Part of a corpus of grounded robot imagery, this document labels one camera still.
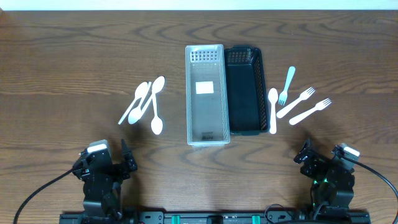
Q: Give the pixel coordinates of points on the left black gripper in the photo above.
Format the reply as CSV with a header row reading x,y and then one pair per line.
x,y
109,168

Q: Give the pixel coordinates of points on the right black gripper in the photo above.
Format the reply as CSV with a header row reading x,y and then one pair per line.
x,y
321,162

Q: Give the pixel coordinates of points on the white plastic spoon bowl down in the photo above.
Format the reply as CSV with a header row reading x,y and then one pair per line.
x,y
135,113

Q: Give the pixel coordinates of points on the white plastic fork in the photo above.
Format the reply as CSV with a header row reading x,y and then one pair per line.
x,y
318,107
303,96

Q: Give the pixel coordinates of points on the mint green plastic fork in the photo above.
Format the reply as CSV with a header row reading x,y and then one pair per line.
x,y
283,95

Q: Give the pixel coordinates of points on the white plastic spoon large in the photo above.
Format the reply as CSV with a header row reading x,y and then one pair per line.
x,y
157,86

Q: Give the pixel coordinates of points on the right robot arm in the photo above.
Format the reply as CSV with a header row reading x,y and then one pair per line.
x,y
329,196

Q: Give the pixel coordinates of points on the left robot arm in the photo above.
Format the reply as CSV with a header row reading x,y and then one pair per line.
x,y
104,202

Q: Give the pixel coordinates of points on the dark green plastic basket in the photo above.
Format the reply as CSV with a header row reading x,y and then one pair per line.
x,y
246,91

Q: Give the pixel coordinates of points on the clear plastic basket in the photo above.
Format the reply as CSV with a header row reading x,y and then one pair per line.
x,y
207,114

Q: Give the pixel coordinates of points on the white label in basket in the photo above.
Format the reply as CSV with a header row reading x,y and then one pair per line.
x,y
204,88

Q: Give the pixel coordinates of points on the black mounting rail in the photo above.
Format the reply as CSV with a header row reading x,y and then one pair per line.
x,y
213,218

